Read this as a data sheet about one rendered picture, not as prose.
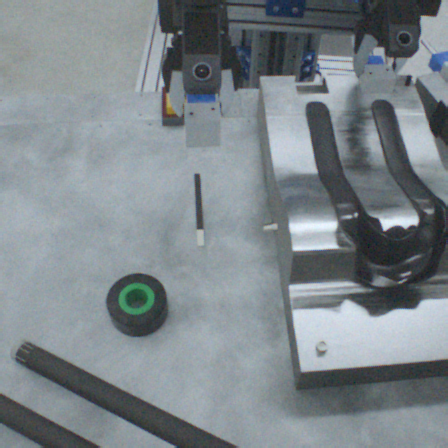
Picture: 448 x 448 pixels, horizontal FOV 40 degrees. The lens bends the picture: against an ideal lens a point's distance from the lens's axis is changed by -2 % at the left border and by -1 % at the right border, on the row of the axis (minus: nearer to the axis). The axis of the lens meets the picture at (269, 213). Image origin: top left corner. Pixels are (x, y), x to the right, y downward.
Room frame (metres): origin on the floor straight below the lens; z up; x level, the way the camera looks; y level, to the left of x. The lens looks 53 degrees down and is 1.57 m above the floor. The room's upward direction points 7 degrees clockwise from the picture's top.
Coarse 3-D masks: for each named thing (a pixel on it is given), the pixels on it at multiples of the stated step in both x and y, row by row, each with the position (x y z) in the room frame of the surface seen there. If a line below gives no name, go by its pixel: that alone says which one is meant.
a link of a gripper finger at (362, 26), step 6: (366, 18) 0.80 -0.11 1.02; (360, 24) 0.80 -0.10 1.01; (366, 24) 0.80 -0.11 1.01; (360, 30) 0.79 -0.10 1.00; (366, 30) 0.80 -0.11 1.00; (354, 36) 0.80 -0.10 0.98; (360, 36) 0.80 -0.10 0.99; (354, 42) 0.80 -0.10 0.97; (360, 42) 0.80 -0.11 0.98; (354, 48) 0.80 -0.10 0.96
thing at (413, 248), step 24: (312, 120) 0.71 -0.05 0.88; (384, 120) 0.73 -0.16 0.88; (312, 144) 0.65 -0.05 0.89; (336, 144) 0.66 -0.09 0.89; (384, 144) 0.68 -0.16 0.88; (336, 168) 0.62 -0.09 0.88; (408, 168) 0.63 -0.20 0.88; (336, 192) 0.55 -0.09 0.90; (408, 192) 0.56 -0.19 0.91; (336, 216) 0.49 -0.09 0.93; (360, 216) 0.50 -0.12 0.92; (432, 216) 0.52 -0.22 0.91; (360, 240) 0.48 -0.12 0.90; (384, 240) 0.46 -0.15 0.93; (408, 240) 0.47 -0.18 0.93; (432, 240) 0.50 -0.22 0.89; (360, 264) 0.46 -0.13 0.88; (384, 264) 0.46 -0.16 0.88; (408, 264) 0.47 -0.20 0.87; (432, 264) 0.46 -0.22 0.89
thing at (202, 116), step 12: (192, 96) 0.66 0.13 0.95; (204, 96) 0.67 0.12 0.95; (192, 108) 0.63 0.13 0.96; (204, 108) 0.63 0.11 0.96; (216, 108) 0.63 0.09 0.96; (192, 120) 0.60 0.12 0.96; (204, 120) 0.60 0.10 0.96; (216, 120) 0.61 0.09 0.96; (192, 132) 0.60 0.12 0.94; (204, 132) 0.60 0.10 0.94; (216, 132) 0.61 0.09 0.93; (192, 144) 0.60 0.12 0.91; (204, 144) 0.60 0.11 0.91; (216, 144) 0.61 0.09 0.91
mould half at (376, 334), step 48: (288, 96) 0.75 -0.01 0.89; (336, 96) 0.76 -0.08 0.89; (384, 96) 0.78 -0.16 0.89; (288, 144) 0.65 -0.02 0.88; (432, 144) 0.69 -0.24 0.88; (288, 192) 0.54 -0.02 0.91; (384, 192) 0.55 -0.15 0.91; (432, 192) 0.56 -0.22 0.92; (288, 240) 0.46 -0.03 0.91; (336, 240) 0.45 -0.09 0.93; (288, 288) 0.42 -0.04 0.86; (336, 288) 0.42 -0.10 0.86; (384, 288) 0.43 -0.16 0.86; (432, 288) 0.44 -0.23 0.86; (288, 336) 0.38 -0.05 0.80; (336, 336) 0.35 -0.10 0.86; (384, 336) 0.36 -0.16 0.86; (432, 336) 0.37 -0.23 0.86; (336, 384) 0.31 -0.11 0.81
